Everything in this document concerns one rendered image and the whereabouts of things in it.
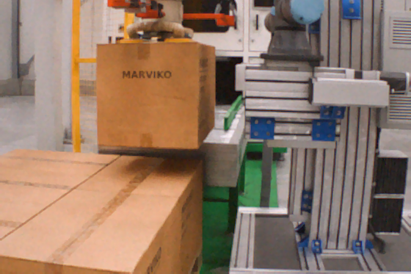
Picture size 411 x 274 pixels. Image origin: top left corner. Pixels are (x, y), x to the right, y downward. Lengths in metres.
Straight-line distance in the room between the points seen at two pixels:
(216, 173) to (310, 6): 1.05
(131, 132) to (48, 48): 1.56
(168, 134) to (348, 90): 0.69
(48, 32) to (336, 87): 2.19
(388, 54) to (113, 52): 1.07
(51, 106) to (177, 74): 1.65
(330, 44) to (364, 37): 0.14
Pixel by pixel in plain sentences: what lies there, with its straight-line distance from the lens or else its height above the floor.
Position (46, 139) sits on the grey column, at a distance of 3.29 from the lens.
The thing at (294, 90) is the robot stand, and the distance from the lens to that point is 1.65.
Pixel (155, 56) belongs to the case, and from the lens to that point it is 1.74.
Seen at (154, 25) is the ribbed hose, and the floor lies 1.15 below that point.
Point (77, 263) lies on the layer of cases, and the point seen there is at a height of 0.54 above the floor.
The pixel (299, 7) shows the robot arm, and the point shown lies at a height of 1.19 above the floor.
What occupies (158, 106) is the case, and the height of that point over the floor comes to 0.83.
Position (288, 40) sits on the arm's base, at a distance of 1.64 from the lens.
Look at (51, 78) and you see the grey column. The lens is 3.21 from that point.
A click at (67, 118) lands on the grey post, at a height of 0.28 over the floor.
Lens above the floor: 1.03
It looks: 8 degrees down
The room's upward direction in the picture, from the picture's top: 1 degrees clockwise
